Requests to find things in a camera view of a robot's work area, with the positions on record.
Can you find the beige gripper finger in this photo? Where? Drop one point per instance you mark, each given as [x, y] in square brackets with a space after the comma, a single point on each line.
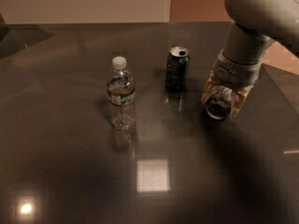
[238, 98]
[212, 86]

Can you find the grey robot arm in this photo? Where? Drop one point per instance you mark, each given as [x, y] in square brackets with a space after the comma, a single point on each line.
[257, 24]

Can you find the clear plastic water bottle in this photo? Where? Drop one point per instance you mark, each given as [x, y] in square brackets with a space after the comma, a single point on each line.
[121, 94]

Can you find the dark green soda can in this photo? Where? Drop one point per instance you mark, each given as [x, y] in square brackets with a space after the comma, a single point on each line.
[177, 66]

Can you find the white 7up can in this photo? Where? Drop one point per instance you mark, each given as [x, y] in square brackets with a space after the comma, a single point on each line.
[219, 103]

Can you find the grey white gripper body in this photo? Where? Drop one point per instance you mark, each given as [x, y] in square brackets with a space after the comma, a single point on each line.
[234, 72]

